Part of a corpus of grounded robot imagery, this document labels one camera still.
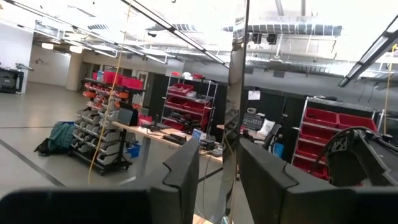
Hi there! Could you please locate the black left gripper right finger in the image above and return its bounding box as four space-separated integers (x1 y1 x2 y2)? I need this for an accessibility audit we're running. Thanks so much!
238 138 398 224

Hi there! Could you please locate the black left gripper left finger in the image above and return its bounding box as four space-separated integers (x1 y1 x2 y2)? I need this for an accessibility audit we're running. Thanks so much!
0 138 200 224

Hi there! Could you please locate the knife with blue patterned handle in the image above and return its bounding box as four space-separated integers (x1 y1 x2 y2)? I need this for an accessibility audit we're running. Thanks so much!
214 0 251 224

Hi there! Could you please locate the black office chair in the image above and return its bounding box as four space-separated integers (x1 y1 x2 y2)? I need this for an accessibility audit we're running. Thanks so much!
262 123 283 152

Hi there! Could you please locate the wooden workbench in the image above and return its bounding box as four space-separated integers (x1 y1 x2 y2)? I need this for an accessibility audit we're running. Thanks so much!
111 120 224 181

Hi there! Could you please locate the white bag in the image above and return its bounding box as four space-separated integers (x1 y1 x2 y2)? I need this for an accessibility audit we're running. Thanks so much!
257 118 276 137

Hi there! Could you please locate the rack of red bins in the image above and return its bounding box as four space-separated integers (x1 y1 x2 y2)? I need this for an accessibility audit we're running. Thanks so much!
290 96 386 183

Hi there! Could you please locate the small parts bin rack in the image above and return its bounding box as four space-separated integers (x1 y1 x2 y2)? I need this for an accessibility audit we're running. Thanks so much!
70 70 147 177

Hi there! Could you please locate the teal jacket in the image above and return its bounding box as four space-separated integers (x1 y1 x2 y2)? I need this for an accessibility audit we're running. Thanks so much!
33 120 77 157

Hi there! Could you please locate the ceiling light bar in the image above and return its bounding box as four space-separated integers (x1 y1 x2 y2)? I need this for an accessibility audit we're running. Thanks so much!
338 14 398 88
119 0 230 68

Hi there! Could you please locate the black printer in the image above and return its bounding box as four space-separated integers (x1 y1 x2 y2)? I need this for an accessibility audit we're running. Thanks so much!
0 63 34 95

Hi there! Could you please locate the wire shelf with red bins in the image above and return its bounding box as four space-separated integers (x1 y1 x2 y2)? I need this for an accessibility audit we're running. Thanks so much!
160 72 219 133

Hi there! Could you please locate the yellow hanging cord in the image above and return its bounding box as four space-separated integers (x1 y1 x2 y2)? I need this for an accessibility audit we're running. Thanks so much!
88 0 133 185

